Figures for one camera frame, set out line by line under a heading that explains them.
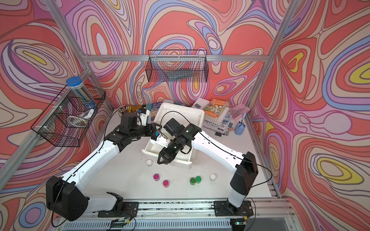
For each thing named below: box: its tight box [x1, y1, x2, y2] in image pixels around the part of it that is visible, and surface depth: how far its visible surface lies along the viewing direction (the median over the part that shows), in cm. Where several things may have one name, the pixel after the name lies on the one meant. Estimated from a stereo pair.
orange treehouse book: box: [203, 97, 228, 120], surface depth 106 cm
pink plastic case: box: [228, 103, 251, 120], surface depth 121 cm
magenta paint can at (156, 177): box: [153, 173, 160, 182], surface depth 84 cm
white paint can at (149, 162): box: [146, 159, 153, 167], surface depth 90 cm
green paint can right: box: [195, 175, 202, 184], surface depth 82 cm
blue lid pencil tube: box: [66, 76, 97, 111], surface depth 76 cm
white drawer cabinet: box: [153, 102, 205, 137], surface depth 83 cm
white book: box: [191, 97, 211, 110], surface depth 114 cm
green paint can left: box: [189, 177, 196, 186], surface depth 82 cm
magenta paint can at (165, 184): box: [162, 179, 170, 188], surface depth 82 cm
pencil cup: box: [117, 104, 130, 117], surface depth 100 cm
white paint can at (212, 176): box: [209, 173, 217, 182], surface depth 84 cm
